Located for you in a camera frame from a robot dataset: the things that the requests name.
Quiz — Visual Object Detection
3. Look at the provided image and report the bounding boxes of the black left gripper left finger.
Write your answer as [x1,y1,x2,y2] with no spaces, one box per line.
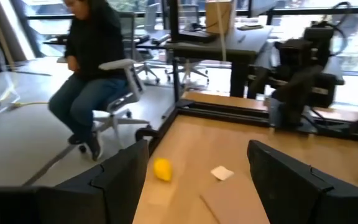
[0,139,150,224]

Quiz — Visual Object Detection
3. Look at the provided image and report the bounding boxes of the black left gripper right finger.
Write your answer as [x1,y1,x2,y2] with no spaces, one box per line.
[246,139,358,224]

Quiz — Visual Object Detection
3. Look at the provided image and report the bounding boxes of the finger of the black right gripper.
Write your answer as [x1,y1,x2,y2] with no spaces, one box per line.
[270,65,324,129]
[247,66,273,99]

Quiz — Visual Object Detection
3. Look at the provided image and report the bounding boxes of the yellow toy lemon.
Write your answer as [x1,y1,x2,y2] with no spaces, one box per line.
[152,157,173,183]

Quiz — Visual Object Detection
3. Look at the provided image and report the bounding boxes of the dark grey desk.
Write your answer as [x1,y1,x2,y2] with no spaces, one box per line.
[165,24,275,98]

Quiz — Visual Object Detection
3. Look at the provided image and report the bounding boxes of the white rod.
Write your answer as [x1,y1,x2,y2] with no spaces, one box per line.
[216,0,228,62]

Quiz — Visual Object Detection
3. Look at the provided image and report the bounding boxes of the grey background office chair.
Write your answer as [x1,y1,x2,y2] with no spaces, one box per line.
[165,57,211,86]
[135,2,167,85]

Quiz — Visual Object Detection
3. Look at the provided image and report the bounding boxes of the brown cardboard box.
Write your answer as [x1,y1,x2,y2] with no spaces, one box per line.
[205,0,234,35]

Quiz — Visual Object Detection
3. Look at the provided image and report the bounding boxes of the person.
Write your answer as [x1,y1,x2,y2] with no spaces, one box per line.
[47,0,129,162]

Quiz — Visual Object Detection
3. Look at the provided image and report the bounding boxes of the black aluminium table frame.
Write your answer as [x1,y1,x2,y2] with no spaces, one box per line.
[135,98,358,156]

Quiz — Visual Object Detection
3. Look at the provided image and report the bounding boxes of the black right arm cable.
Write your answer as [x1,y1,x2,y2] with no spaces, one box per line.
[329,1,358,58]

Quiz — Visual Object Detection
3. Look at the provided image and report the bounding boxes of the black rig post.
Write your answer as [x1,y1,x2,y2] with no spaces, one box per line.
[167,0,181,103]

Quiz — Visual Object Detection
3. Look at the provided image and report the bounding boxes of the yellow floor cable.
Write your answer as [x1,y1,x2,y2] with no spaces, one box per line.
[9,101,50,110]

